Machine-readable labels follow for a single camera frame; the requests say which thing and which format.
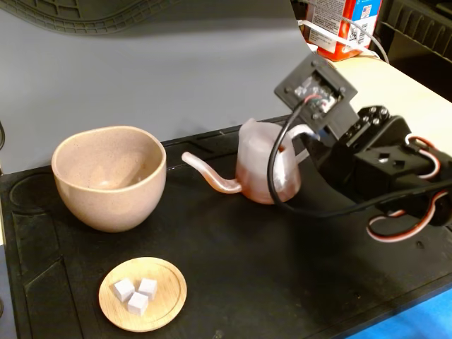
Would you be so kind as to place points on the round wooden plate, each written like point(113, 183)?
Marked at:
point(166, 310)

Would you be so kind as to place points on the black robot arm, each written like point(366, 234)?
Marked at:
point(443, 212)

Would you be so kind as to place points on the red and white carton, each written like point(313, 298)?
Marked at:
point(349, 49)

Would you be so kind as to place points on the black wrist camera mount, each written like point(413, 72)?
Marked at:
point(293, 88)

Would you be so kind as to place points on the grey backdrop board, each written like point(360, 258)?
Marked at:
point(176, 77)

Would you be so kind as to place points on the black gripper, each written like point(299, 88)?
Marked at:
point(337, 155)

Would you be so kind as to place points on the translucent pink kettle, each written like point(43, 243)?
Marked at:
point(254, 155)

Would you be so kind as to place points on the black plastic crate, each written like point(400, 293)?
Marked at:
point(416, 28)

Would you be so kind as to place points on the black work mat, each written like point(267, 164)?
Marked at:
point(247, 265)

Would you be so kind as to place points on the white cube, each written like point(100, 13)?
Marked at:
point(137, 303)
point(123, 290)
point(147, 287)

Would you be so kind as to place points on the beige ceramic bowl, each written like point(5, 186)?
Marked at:
point(106, 205)

